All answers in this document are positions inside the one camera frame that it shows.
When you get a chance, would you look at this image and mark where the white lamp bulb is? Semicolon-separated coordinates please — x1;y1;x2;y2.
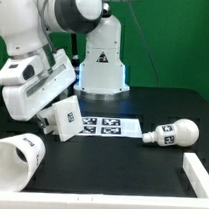
142;118;199;147

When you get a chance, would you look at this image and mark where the white lamp shade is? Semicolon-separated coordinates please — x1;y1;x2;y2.
0;133;46;192

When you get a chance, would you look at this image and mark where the white frame wall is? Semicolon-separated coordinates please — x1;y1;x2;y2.
0;153;209;209

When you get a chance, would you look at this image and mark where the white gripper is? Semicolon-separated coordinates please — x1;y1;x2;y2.
0;49;75;129

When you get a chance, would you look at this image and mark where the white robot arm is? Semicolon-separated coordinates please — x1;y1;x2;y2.
0;0;134;121

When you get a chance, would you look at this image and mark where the white marker sheet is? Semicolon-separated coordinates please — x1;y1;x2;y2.
79;116;143;138

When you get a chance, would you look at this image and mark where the black camera pole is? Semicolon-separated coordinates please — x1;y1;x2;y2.
71;33;80;82

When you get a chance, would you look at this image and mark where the white lamp base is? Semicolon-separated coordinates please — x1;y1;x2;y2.
40;96;84;142

